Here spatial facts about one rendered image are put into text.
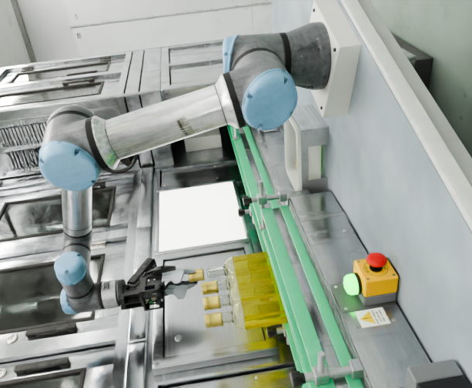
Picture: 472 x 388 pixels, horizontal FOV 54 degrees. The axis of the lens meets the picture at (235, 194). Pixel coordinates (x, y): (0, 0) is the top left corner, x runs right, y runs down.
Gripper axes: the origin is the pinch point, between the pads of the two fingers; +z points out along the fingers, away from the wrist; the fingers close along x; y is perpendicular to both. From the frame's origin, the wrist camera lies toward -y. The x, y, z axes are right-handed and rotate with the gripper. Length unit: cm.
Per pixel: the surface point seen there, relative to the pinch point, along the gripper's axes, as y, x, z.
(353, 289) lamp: 34, 19, 34
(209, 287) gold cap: 7.0, 1.0, 4.7
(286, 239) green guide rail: 6.7, 13.0, 26.3
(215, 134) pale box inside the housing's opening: -109, -6, 16
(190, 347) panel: 13.9, -13.0, -2.9
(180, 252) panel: -26.9, -11.6, -4.2
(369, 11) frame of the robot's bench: -9, 64, 52
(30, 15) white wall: -417, 14, -141
